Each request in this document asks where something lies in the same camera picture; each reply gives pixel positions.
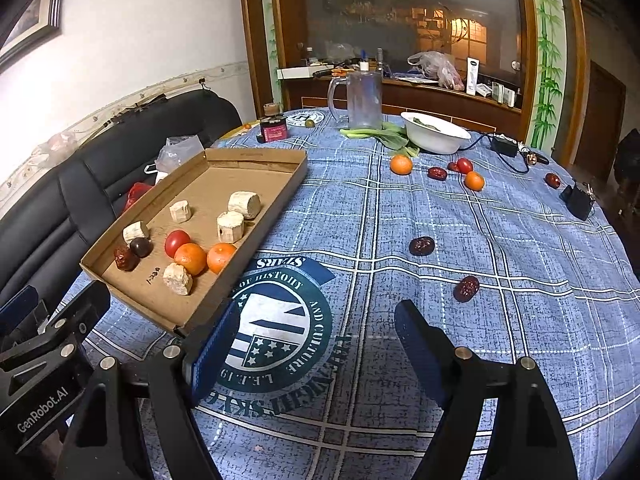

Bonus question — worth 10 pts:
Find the dark plum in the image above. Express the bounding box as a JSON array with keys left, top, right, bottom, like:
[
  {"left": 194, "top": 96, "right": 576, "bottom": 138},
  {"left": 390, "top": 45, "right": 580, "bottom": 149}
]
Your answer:
[{"left": 129, "top": 236, "right": 153, "bottom": 259}]

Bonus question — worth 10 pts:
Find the white tall box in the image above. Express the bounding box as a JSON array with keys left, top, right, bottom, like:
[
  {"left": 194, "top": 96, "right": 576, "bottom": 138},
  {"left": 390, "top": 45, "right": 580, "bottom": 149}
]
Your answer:
[{"left": 465, "top": 56, "right": 480, "bottom": 96}]

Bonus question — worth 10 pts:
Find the plastic bag on counter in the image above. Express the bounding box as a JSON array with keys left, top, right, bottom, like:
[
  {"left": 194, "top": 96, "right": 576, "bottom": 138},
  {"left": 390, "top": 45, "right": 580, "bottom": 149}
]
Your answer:
[{"left": 407, "top": 51, "right": 464, "bottom": 91}]

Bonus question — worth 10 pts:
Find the red jujube centre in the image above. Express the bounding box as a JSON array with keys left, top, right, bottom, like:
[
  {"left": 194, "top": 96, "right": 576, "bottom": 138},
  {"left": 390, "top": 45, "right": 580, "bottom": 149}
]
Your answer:
[{"left": 427, "top": 167, "right": 448, "bottom": 181}]

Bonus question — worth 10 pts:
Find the dark red jujube lower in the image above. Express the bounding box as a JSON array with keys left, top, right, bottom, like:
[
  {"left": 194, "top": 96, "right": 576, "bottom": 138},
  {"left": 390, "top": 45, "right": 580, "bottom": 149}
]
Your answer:
[{"left": 454, "top": 275, "right": 480, "bottom": 302}]

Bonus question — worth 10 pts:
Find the red tomato back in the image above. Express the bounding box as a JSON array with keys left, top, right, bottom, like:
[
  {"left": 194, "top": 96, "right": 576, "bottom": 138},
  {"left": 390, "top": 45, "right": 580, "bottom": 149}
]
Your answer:
[{"left": 456, "top": 157, "right": 474, "bottom": 174}]

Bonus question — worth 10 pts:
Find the dark red jujube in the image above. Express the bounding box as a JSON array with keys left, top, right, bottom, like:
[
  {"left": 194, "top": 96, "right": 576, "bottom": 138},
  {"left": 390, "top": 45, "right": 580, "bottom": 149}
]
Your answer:
[
  {"left": 454, "top": 275, "right": 480, "bottom": 302},
  {"left": 409, "top": 236, "right": 435, "bottom": 256}
]

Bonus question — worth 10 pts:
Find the black power adapter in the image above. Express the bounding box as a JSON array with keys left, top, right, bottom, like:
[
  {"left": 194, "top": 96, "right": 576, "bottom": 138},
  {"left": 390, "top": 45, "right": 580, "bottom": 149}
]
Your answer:
[{"left": 490, "top": 134, "right": 520, "bottom": 158}]

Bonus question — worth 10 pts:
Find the clear glass pitcher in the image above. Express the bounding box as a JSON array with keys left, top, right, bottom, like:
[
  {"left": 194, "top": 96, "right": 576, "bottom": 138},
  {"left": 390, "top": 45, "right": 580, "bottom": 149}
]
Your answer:
[{"left": 328, "top": 70, "right": 383, "bottom": 130}]

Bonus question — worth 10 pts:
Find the dark red jar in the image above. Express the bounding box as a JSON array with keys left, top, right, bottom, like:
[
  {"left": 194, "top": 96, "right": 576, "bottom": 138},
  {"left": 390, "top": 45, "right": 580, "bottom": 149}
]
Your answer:
[{"left": 256, "top": 114, "right": 288, "bottom": 143}]

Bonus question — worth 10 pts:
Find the red tomato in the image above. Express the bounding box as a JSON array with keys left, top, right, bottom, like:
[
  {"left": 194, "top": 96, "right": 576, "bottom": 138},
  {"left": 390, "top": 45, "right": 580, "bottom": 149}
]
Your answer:
[
  {"left": 456, "top": 157, "right": 474, "bottom": 174},
  {"left": 164, "top": 230, "right": 191, "bottom": 258}
]

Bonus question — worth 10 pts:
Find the brown cardboard box tray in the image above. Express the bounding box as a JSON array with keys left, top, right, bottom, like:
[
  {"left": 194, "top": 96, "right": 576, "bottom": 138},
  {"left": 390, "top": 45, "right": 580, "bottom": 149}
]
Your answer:
[{"left": 80, "top": 148, "right": 307, "bottom": 335}]

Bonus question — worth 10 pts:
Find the red jujube far right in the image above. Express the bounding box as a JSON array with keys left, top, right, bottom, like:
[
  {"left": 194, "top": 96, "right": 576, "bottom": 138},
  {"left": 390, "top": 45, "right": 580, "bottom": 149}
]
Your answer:
[{"left": 544, "top": 172, "right": 561, "bottom": 188}]

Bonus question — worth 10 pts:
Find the white bowl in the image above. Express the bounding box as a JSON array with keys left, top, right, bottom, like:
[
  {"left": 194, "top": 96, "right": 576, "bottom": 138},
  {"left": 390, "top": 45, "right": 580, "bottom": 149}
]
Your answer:
[{"left": 400, "top": 112, "right": 471, "bottom": 155}]

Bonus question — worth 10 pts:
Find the clear plastic bag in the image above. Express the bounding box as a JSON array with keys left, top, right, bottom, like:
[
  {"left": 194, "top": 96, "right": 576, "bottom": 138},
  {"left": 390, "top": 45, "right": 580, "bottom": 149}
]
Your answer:
[{"left": 144, "top": 136, "right": 204, "bottom": 182}]

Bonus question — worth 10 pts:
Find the wooden counter cabinet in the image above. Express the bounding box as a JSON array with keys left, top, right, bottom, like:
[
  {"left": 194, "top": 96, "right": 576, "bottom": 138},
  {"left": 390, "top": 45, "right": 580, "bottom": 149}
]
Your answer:
[{"left": 278, "top": 63, "right": 526, "bottom": 141}]

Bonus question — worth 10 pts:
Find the black leather sofa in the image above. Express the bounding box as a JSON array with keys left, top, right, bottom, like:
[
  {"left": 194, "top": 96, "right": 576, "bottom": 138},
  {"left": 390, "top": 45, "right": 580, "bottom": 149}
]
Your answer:
[{"left": 0, "top": 90, "right": 241, "bottom": 310}]

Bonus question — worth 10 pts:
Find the green leafy vegetable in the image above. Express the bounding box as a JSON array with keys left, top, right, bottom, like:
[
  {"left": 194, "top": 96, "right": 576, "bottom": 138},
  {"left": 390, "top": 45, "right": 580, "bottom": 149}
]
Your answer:
[{"left": 340, "top": 122, "right": 420, "bottom": 158}]

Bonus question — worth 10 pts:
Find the orange tangerine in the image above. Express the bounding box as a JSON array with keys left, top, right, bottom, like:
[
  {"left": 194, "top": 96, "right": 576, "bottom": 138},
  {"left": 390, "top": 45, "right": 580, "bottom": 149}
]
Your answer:
[
  {"left": 390, "top": 154, "right": 413, "bottom": 176},
  {"left": 206, "top": 243, "right": 236, "bottom": 274},
  {"left": 464, "top": 171, "right": 485, "bottom": 192}
]

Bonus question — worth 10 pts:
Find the dark red jujube upper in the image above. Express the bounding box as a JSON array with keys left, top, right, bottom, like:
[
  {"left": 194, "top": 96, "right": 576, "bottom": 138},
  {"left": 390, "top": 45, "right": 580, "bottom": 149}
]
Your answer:
[{"left": 409, "top": 236, "right": 435, "bottom": 256}]

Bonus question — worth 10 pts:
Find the black cable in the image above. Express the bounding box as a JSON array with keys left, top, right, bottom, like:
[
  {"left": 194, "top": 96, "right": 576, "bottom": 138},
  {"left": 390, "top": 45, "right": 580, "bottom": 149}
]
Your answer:
[{"left": 459, "top": 131, "right": 532, "bottom": 175}]

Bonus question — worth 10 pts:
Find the red tomato front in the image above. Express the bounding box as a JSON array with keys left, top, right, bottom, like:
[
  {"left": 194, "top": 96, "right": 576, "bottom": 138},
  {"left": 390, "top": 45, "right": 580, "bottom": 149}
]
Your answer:
[{"left": 164, "top": 230, "right": 191, "bottom": 258}]

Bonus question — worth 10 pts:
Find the black mug with spoon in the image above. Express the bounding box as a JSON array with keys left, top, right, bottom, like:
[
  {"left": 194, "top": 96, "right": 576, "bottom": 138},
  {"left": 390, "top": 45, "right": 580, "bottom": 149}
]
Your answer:
[{"left": 560, "top": 182, "right": 596, "bottom": 221}]

